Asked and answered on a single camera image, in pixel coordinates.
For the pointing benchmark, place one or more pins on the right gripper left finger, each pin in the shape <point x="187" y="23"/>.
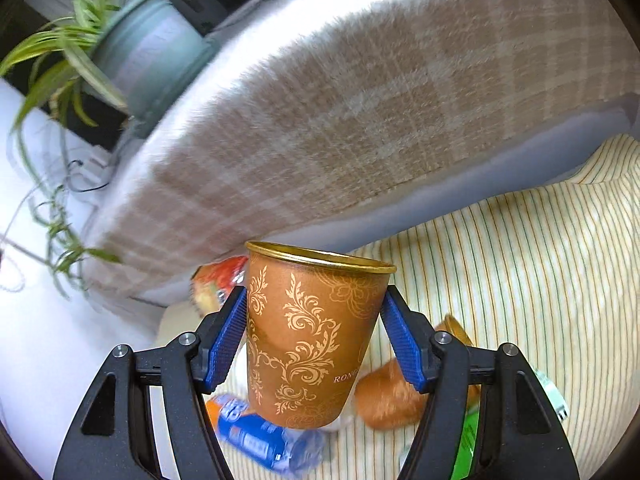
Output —
<point x="112" y="434"/>

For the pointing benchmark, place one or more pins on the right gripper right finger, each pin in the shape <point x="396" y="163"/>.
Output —
<point x="519" y="435"/>

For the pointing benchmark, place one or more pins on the brown gold-patterned paper cup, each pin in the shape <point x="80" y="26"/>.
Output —
<point x="310" y="318"/>

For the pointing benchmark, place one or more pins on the blue Arctic Ocean bottle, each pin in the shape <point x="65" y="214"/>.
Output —
<point x="289" y="452"/>

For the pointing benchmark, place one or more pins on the orange juice bottle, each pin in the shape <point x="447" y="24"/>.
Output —
<point x="212" y="283"/>

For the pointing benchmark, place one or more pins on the beige plaid cloth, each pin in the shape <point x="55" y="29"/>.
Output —
<point x="319" y="106"/>

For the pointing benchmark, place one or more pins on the potted spider plant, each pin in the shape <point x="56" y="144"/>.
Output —
<point x="138" y="56"/>

